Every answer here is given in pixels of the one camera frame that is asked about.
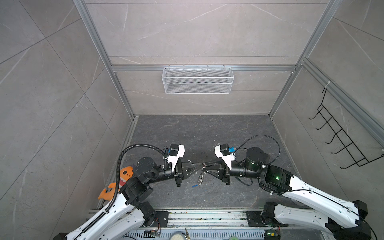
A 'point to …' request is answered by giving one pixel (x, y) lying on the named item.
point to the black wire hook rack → (342, 140)
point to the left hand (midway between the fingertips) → (201, 163)
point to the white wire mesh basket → (198, 80)
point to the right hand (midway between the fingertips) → (204, 166)
